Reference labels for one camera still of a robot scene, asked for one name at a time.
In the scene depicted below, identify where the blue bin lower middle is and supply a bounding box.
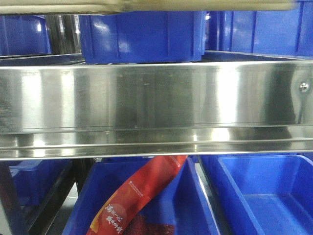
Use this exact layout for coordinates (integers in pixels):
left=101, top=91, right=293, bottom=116
left=63, top=156, right=222, bottom=235

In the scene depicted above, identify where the brown cardboard carton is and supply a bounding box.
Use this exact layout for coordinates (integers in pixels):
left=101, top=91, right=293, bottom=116
left=0, top=0, right=295, bottom=15

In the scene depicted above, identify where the blue bin lower right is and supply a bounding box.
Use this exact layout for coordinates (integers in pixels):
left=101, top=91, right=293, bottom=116
left=200, top=154, right=313, bottom=235

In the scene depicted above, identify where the blue bin lower left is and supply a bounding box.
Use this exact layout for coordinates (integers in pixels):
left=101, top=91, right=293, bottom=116
left=7, top=159, right=70, bottom=206

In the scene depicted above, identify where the blue bin upper right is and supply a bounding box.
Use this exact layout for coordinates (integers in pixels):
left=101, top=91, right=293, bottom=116
left=205, top=0, right=313, bottom=57

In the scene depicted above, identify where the blue bin upper middle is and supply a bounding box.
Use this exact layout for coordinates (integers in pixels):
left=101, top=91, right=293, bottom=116
left=79, top=11, right=206, bottom=64

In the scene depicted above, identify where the dark shelf frame post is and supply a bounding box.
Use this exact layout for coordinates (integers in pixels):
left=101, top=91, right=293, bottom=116
left=0, top=158, right=85, bottom=235

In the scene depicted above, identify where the red snack package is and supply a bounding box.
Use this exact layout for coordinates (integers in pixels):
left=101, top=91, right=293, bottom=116
left=86, top=155, right=188, bottom=235

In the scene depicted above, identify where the shelf rail screw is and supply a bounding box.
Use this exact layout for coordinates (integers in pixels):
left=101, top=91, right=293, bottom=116
left=299, top=83, right=310, bottom=93

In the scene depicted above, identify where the blue bin upper left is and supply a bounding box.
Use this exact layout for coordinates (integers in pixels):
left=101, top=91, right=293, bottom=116
left=0, top=15, right=52, bottom=56

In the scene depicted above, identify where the stainless steel shelf rail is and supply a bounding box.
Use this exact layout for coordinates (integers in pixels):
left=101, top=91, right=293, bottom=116
left=0, top=60, right=313, bottom=160

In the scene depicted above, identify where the blue bin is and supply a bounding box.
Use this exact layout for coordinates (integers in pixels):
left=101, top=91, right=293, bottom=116
left=0, top=15, right=52, bottom=56
left=205, top=0, right=313, bottom=57
left=79, top=11, right=206, bottom=64
left=63, top=156, right=222, bottom=235
left=7, top=159, right=70, bottom=206
left=200, top=154, right=313, bottom=235

